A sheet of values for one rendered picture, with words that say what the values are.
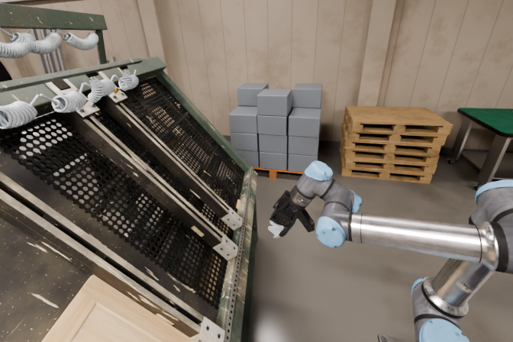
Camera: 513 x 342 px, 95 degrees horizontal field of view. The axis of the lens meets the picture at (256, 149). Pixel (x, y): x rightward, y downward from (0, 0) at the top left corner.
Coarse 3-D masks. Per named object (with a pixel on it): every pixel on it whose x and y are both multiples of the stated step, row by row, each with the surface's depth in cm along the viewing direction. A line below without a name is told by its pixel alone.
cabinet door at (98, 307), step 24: (96, 288) 74; (72, 312) 67; (96, 312) 71; (120, 312) 76; (144, 312) 82; (48, 336) 60; (72, 336) 64; (96, 336) 68; (120, 336) 73; (144, 336) 78; (168, 336) 83
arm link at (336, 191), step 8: (336, 184) 72; (328, 192) 72; (336, 192) 71; (344, 192) 71; (352, 192) 72; (328, 200) 69; (336, 200) 68; (344, 200) 68; (352, 200) 70; (360, 200) 71; (352, 208) 70
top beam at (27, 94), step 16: (144, 64) 161; (160, 64) 180; (80, 80) 107; (112, 80) 124; (0, 96) 76; (16, 96) 80; (32, 96) 84; (48, 96) 89; (48, 112) 95; (0, 128) 78
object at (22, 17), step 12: (0, 12) 108; (12, 12) 113; (24, 12) 119; (36, 12) 124; (48, 12) 131; (60, 12) 139; (72, 12) 147; (0, 24) 108; (12, 24) 113; (24, 24) 118; (36, 24) 124; (48, 24) 131; (60, 24) 139; (72, 24) 147; (84, 24) 156; (96, 24) 167
